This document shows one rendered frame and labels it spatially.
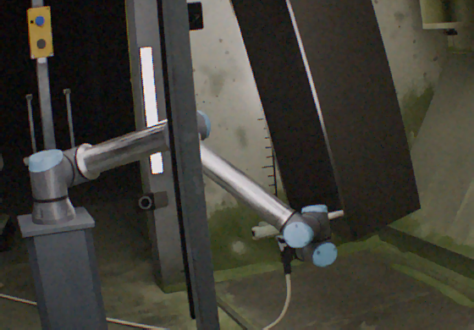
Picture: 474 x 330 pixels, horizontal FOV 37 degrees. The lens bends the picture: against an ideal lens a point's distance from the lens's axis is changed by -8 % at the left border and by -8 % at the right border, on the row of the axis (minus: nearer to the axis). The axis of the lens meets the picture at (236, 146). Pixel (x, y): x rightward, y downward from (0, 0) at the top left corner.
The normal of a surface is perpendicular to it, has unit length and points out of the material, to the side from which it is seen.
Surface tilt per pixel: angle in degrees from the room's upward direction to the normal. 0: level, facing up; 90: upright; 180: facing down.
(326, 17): 91
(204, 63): 90
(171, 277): 90
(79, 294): 90
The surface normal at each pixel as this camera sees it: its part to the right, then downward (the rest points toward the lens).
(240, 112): 0.34, 0.11
